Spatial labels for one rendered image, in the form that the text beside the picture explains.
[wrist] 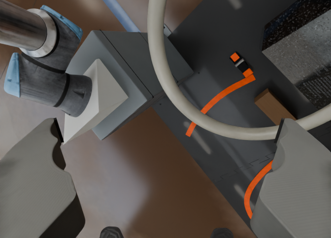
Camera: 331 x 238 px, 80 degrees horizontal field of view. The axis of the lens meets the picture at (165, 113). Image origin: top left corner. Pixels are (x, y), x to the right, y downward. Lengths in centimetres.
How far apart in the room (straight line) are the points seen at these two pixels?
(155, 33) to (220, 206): 202
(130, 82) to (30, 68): 37
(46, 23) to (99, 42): 28
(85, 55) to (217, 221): 199
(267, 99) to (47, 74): 130
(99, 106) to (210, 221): 190
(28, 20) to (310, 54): 94
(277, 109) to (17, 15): 144
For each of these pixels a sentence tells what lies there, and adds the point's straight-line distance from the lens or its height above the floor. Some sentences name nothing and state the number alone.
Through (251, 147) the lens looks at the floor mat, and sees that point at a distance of 181.
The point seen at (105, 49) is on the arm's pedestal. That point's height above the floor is 85.
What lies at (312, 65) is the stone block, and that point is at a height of 68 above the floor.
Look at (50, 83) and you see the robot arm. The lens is 85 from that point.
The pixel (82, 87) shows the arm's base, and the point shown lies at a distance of 88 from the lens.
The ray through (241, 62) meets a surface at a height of 5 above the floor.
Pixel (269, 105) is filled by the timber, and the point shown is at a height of 13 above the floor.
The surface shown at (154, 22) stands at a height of 126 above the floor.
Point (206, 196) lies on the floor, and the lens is 220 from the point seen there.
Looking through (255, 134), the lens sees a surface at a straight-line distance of 51.
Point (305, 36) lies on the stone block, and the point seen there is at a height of 71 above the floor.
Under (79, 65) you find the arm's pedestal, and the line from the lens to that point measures 108.
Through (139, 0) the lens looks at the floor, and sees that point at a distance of 185.
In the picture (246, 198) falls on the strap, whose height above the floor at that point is 2.
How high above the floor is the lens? 161
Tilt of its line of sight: 60 degrees down
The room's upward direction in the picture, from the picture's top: 132 degrees counter-clockwise
